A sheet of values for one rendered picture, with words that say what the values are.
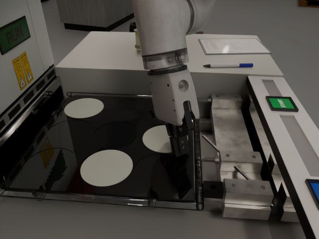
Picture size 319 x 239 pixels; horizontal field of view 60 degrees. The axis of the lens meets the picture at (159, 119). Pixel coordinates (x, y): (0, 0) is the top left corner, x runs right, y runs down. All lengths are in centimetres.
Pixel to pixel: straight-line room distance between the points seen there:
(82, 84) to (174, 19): 42
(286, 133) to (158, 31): 31
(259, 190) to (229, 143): 17
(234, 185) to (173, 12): 31
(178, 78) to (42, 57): 41
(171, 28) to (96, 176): 30
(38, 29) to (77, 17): 397
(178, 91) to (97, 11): 406
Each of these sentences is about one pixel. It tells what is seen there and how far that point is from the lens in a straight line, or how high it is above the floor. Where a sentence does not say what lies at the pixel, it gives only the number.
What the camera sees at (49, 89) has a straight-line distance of 78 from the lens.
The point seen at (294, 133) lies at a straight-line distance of 59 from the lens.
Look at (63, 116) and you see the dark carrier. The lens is 72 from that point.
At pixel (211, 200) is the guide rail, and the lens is 56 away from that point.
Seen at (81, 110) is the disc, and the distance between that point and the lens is 74.
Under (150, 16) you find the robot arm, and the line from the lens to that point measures 48.
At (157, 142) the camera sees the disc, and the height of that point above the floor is 90.
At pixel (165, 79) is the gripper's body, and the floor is 106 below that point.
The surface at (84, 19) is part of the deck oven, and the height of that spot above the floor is 19.
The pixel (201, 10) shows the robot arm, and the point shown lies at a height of 116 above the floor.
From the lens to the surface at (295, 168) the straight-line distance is 50.
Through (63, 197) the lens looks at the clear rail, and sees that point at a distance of 52.
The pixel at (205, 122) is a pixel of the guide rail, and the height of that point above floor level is 85.
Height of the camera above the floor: 127
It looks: 34 degrees down
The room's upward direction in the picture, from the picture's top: straight up
